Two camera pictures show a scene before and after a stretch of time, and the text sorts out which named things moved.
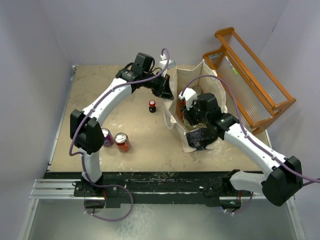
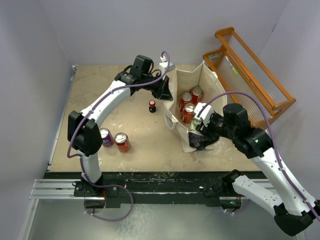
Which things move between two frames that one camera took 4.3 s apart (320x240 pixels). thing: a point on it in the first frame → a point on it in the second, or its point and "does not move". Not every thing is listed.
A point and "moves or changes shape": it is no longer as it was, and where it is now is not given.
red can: (183, 102) moves or changes shape
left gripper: (163, 90) does not move
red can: (198, 90) does not move
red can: (123, 142) does not move
